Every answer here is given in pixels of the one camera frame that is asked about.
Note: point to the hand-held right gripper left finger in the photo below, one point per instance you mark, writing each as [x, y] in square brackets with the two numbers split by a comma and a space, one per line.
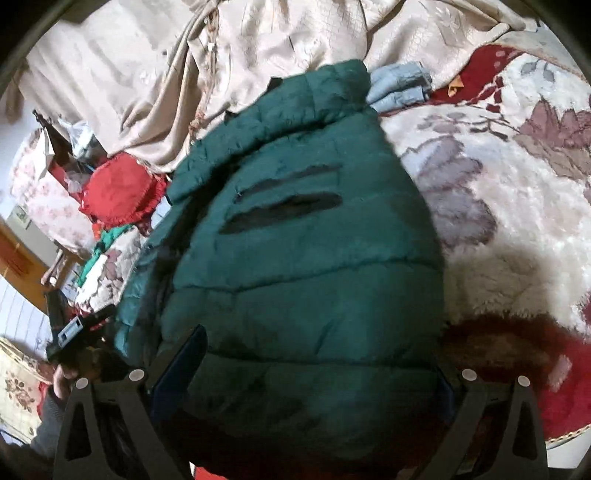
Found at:
[178, 369]

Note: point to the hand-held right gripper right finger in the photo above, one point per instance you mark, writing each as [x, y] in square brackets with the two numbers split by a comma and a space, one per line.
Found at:
[475, 401]

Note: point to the green puffer jacket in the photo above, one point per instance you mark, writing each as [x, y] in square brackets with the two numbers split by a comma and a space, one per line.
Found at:
[300, 277]

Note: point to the person's left forearm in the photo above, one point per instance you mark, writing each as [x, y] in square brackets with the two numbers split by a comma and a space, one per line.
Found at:
[48, 429]

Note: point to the person's left hand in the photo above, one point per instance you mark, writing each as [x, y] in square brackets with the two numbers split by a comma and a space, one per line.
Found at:
[62, 381]

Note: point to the wooden furniture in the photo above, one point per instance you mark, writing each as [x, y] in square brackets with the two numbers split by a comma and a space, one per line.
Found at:
[21, 258]

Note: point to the green cloth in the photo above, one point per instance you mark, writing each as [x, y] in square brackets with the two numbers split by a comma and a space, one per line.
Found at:
[104, 240]

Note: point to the pink floral pillow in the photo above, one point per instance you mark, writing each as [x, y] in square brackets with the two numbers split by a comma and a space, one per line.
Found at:
[41, 194]

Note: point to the red frilled cushion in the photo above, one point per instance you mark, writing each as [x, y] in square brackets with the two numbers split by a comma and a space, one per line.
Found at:
[120, 189]

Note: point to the floral plush blanket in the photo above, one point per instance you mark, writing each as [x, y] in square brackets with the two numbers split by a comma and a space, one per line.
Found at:
[508, 184]

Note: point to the beige patterned blanket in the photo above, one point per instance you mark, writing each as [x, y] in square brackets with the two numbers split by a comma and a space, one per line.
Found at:
[138, 69]

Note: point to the light blue folded cloth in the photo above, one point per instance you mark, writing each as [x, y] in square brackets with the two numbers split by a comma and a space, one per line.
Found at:
[397, 87]

